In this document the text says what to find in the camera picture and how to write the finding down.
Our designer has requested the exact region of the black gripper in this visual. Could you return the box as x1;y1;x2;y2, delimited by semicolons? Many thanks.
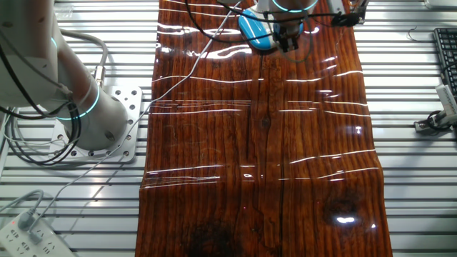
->
272;20;303;53

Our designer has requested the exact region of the blue and white desk lamp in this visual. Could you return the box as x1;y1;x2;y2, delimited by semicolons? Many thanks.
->
238;5;304;51

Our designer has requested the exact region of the glossy wood-grain table mat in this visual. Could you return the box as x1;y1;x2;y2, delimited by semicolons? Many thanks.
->
134;0;393;257

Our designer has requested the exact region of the black keyboard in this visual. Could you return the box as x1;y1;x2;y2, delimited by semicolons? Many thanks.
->
433;27;457;97

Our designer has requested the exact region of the white power strip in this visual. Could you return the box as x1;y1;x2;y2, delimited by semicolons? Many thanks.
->
0;213;76;257

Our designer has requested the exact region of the thin grey gripper cable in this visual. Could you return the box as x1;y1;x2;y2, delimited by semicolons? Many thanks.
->
278;21;316;64

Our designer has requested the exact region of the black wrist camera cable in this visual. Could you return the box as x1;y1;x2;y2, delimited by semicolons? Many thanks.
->
184;0;358;44

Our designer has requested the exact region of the metal camera bracket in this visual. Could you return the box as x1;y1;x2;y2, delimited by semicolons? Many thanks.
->
351;0;371;24

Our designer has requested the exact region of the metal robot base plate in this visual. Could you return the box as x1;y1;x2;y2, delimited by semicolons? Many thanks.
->
48;85;144;163

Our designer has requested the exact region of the thick grey robot cable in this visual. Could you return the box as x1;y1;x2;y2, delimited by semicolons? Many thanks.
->
56;28;110;89

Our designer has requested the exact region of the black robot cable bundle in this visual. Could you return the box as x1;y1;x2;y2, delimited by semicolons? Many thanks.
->
0;35;87;166

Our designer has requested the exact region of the grey plug cable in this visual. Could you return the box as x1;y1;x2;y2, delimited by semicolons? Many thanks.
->
0;188;44;231

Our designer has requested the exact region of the white lamp power cable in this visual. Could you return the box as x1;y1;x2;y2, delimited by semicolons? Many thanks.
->
26;0;246;246

